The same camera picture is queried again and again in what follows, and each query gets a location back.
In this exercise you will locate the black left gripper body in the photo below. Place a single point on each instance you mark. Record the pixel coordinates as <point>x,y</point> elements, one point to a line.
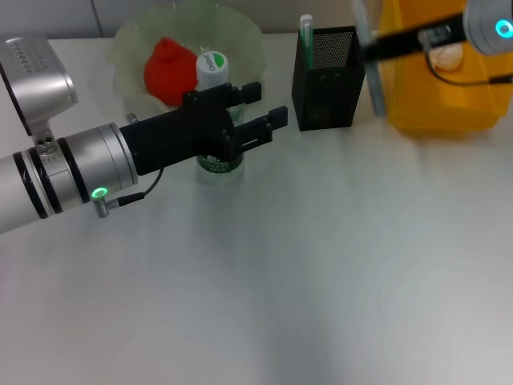
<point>180,136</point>

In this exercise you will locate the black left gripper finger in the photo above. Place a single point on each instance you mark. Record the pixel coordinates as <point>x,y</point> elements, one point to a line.
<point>248,92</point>
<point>258,130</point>

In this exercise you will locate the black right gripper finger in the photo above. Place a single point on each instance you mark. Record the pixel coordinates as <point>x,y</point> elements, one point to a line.
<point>372,49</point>

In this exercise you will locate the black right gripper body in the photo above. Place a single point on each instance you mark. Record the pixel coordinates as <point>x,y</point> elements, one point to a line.
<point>413,40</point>

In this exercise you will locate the white paper ball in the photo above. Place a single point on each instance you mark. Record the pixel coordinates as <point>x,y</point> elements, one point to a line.
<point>451,60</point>

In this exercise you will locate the clear green-label water bottle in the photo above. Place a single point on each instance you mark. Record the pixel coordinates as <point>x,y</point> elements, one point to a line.
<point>212,68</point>

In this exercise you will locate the grey marker pen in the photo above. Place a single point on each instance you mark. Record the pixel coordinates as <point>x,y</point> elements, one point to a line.
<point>376,92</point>

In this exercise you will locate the orange fruit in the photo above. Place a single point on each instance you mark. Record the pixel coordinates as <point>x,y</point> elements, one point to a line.
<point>170,76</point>

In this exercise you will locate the green pen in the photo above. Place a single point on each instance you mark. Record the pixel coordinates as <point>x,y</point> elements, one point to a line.
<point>307,40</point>

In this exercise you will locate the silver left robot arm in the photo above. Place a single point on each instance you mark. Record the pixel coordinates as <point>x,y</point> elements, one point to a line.
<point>60,180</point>

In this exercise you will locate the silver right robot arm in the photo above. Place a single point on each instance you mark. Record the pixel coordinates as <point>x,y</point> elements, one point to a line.
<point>493,24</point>

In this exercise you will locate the pale green glass fruit bowl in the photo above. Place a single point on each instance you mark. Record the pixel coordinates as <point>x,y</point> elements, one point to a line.
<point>240,44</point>

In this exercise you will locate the black mesh pen holder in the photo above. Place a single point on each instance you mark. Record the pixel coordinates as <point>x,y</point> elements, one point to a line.
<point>328,104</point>

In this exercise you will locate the yellow plastic bin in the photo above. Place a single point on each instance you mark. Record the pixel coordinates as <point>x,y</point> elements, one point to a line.
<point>441,104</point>

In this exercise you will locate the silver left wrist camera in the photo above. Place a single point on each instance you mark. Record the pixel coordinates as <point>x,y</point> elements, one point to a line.
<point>36,80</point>

